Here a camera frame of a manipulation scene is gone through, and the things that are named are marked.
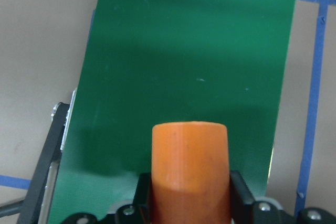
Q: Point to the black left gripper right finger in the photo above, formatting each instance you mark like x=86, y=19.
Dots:
x=241, y=198

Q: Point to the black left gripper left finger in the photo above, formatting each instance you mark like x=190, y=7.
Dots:
x=143, y=198

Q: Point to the plain orange cylinder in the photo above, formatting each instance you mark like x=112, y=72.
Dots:
x=190, y=173

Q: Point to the green conveyor belt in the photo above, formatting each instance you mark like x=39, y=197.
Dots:
x=154, y=61

